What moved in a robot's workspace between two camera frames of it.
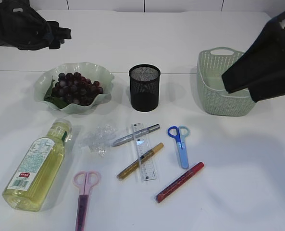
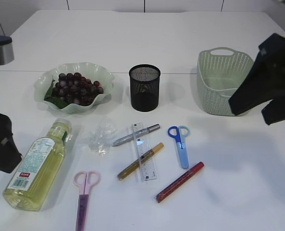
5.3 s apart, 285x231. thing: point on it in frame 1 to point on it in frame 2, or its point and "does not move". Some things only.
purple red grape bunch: x=73 y=89 does not move
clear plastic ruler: x=143 y=153 does not move
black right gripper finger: x=279 y=85 to x=280 y=109
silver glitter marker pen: x=151 y=128 does not move
